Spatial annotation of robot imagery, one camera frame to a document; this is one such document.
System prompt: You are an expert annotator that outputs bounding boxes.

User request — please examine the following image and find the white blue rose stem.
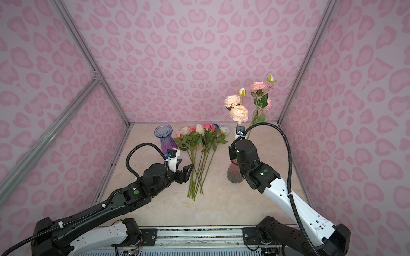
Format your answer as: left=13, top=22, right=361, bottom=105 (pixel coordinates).
left=219, top=125, right=230, bottom=135

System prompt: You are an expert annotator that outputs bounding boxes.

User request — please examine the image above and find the aluminium frame post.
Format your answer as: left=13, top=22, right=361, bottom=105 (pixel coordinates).
left=277, top=0, right=340, bottom=127
left=50, top=0, right=131, bottom=127

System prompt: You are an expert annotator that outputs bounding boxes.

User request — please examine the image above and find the purple blue glass vase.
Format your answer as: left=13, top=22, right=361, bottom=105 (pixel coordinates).
left=154, top=124, right=178, bottom=154

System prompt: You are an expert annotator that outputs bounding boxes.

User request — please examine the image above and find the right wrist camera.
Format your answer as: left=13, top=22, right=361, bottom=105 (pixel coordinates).
left=236, top=125, right=246, bottom=139

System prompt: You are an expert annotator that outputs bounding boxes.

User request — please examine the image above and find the dark pink rose stem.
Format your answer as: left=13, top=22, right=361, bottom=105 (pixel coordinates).
left=190, top=123, right=229, bottom=201

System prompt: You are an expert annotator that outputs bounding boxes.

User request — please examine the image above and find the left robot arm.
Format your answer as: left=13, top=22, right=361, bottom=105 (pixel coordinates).
left=31, top=163, right=194, bottom=256

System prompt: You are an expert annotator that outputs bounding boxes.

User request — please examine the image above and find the aluminium diagonal frame bar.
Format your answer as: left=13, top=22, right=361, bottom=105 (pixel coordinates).
left=1, top=75, right=101, bottom=205

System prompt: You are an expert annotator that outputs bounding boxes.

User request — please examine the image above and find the aluminium frame post right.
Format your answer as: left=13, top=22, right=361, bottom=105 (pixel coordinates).
left=277, top=0, right=340, bottom=127

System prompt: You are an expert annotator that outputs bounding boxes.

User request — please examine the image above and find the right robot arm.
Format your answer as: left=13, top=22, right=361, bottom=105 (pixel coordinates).
left=229, top=139, right=351, bottom=256

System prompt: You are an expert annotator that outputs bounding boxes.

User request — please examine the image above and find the peach rose stem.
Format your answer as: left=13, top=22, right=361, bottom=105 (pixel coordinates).
left=224, top=87, right=249, bottom=126

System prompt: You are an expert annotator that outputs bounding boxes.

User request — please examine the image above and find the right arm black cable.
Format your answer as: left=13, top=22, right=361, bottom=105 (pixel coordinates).
left=230, top=122, right=321, bottom=256

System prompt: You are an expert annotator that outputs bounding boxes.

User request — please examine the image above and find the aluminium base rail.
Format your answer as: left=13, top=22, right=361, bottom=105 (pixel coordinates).
left=79, top=223, right=289, bottom=256

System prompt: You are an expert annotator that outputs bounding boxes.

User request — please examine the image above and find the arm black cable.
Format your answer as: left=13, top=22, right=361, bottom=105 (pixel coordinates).
left=0, top=142, right=167, bottom=256
left=230, top=122, right=321, bottom=256

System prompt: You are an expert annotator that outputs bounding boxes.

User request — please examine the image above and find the pink bud rose stem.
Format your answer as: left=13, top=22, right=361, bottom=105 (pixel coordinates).
left=176, top=127, right=201, bottom=200

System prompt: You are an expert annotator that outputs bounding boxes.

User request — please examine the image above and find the cream white rose stem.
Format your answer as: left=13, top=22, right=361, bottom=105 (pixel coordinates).
left=195, top=124, right=205, bottom=135

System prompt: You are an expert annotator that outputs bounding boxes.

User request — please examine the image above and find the light pink rose stem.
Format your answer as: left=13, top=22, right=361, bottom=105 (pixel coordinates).
left=250, top=73, right=277, bottom=126

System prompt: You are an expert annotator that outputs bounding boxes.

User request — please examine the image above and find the red grey glass vase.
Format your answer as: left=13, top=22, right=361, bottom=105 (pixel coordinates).
left=227, top=160, right=244, bottom=183

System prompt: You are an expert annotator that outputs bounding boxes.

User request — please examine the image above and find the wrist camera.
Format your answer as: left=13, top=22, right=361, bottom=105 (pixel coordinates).
left=236, top=125, right=246, bottom=139
left=165, top=148, right=182, bottom=172

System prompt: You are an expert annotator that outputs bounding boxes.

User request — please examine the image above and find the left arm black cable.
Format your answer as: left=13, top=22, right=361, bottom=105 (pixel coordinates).
left=0, top=142, right=167, bottom=256

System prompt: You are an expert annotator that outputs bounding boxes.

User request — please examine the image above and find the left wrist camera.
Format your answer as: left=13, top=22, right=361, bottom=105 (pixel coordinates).
left=165, top=148, right=182, bottom=172

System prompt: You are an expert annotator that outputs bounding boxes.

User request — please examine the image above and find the aluminium frame post left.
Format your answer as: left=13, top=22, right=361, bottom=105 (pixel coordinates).
left=50, top=0, right=131, bottom=127

